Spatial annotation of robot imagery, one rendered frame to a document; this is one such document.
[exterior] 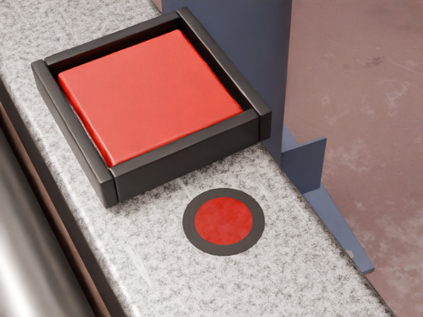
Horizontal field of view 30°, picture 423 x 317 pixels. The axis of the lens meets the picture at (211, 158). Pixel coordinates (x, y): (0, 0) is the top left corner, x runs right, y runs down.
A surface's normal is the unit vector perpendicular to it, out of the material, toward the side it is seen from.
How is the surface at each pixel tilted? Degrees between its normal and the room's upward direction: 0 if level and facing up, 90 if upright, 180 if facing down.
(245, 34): 90
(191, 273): 0
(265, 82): 90
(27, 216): 41
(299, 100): 0
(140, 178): 90
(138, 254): 0
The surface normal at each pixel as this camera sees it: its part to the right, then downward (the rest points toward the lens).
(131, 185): 0.47, 0.67
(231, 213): -0.02, -0.64
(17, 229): 0.32, -0.73
